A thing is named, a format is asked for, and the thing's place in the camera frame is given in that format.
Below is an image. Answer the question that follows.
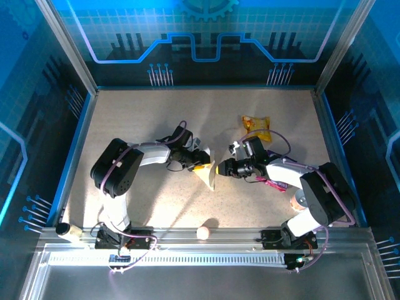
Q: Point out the pink purple candy packet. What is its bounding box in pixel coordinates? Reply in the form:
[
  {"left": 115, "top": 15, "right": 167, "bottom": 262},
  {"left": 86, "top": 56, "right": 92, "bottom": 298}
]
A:
[{"left": 255, "top": 149, "right": 289, "bottom": 193}]

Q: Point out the yellow snack packet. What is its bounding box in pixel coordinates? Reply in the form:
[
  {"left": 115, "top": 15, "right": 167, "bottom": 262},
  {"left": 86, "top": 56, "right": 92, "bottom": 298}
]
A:
[{"left": 241, "top": 114, "right": 271, "bottom": 142}]

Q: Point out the pink grey cup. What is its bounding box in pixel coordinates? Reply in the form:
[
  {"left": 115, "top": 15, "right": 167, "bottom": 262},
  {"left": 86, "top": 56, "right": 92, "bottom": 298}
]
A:
[{"left": 289, "top": 190, "right": 309, "bottom": 214}]

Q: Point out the black controller with green LED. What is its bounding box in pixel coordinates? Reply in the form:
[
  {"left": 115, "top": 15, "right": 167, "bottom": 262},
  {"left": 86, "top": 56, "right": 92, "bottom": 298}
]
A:
[{"left": 284, "top": 253, "right": 313, "bottom": 272}]

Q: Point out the grey metal panel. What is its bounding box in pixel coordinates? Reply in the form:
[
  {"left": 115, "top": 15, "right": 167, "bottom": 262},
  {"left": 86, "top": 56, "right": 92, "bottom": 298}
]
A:
[{"left": 18, "top": 242, "right": 396, "bottom": 300}]

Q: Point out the cream roll with black cap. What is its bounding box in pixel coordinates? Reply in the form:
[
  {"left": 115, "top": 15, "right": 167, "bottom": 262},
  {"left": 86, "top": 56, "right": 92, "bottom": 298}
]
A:
[{"left": 55, "top": 222, "right": 84, "bottom": 243}]

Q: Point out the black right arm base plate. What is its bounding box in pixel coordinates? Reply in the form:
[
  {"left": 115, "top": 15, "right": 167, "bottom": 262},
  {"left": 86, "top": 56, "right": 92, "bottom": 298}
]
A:
[{"left": 261, "top": 229, "right": 319, "bottom": 250}]

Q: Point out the aluminium side rail blue edge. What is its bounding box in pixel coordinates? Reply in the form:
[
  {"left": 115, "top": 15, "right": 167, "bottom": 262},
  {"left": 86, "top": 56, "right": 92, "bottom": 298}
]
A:
[
  {"left": 312, "top": 89, "right": 369, "bottom": 228},
  {"left": 46, "top": 90, "right": 98, "bottom": 228}
]

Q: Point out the white slotted cable duct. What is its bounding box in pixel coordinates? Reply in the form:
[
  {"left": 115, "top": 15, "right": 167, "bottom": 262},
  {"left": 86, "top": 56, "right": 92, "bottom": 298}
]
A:
[{"left": 48, "top": 252, "right": 287, "bottom": 267}]

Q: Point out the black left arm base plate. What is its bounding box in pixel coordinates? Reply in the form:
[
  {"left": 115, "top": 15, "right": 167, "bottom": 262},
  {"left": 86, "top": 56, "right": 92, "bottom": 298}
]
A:
[{"left": 94, "top": 227, "right": 154, "bottom": 250}]

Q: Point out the aluminium frame post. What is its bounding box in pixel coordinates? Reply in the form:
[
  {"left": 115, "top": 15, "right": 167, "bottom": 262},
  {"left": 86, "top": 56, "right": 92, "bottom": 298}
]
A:
[
  {"left": 314, "top": 0, "right": 378, "bottom": 94},
  {"left": 34, "top": 0, "right": 98, "bottom": 96}
]

